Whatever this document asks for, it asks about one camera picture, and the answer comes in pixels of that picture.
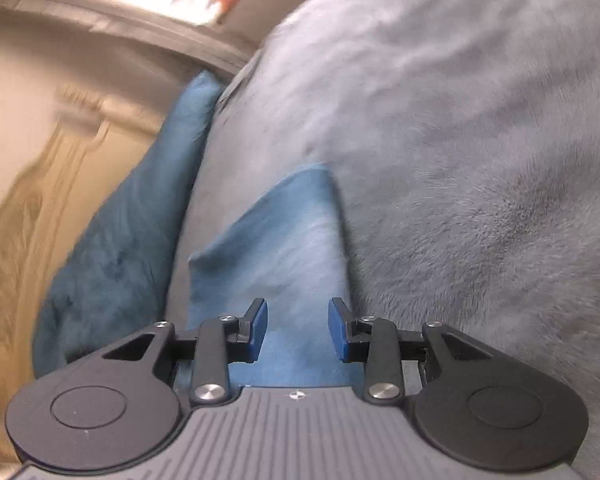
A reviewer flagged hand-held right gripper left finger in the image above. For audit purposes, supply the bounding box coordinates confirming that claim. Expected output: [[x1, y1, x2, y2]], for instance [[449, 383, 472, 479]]
[[101, 297, 270, 407]]

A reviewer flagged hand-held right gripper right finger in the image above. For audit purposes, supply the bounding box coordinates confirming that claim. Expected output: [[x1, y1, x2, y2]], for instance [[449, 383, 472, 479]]
[[328, 296, 494, 406]]

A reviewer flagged teal duvet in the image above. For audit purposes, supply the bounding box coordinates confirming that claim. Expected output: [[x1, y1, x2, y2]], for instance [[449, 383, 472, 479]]
[[31, 69, 227, 383]]

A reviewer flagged grey fleece bed blanket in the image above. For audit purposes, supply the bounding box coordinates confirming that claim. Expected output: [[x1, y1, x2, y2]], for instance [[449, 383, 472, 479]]
[[165, 0, 600, 480]]

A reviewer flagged cream carved headboard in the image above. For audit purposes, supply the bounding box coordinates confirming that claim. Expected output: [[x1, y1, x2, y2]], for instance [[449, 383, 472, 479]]
[[0, 82, 168, 466]]

